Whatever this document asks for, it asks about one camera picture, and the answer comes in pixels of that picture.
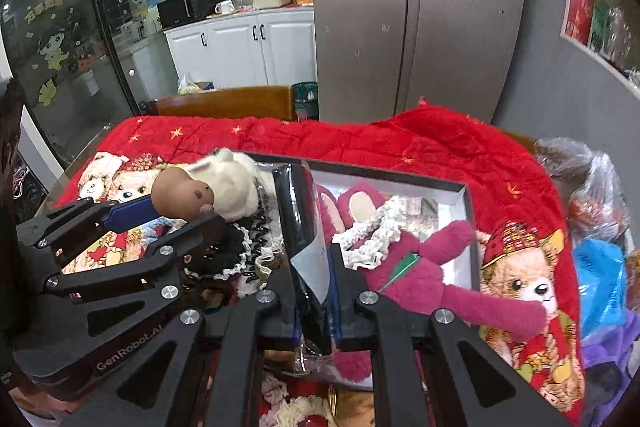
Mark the clear plastic bag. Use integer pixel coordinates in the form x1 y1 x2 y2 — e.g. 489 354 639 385
605 7 633 68

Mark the green trash can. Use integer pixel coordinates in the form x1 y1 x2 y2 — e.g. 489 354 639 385
291 82 319 122

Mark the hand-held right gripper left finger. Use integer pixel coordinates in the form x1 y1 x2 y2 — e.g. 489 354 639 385
60 267 303 427

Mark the blue plastic bag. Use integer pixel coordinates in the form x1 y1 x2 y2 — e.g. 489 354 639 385
572 239 628 345

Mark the black tray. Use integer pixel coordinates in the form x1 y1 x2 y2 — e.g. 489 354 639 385
235 151 477 388

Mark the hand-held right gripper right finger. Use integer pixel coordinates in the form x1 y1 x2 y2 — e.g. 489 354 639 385
329 244 573 427

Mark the white plush toy brown face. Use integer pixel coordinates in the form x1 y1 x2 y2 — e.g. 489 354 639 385
151 148 262 224

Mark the silver double-door fridge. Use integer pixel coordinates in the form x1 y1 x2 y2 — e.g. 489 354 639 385
307 0 528 125

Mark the pink white scrunchie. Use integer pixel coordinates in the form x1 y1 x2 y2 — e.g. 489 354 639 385
260 374 333 427

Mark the red printed blanket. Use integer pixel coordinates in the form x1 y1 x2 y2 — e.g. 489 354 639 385
55 99 586 427

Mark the white kitchen cabinet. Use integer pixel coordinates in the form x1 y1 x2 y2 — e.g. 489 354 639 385
164 7 318 90

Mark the white crocheted scrunchie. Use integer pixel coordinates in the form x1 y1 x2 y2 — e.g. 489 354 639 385
332 196 416 270

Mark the glass sliding door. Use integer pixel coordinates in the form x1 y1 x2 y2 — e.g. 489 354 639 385
0 0 176 168

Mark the black spiral hair tie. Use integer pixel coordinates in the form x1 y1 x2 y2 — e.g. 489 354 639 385
244 213 273 255

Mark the plastic bag of vegetables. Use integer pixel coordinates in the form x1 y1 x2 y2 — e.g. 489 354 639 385
177 74 213 95

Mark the white wall shelf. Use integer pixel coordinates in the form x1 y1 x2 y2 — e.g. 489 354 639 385
560 0 640 100

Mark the clear bag of red food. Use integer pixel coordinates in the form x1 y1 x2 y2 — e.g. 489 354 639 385
567 154 631 248

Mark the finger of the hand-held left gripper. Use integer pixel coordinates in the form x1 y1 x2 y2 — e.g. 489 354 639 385
30 213 226 349
16 198 157 258

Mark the red gift box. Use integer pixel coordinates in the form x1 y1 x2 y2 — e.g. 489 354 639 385
565 0 598 45

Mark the pink plush bear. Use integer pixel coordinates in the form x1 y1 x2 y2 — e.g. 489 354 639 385
320 182 548 383

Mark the black microwave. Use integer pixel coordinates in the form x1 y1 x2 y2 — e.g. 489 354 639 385
156 0 225 30

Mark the green packet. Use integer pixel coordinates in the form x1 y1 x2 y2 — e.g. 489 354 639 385
589 0 611 55

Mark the clear bag of dark food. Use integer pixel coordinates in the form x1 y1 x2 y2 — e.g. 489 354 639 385
532 137 596 182

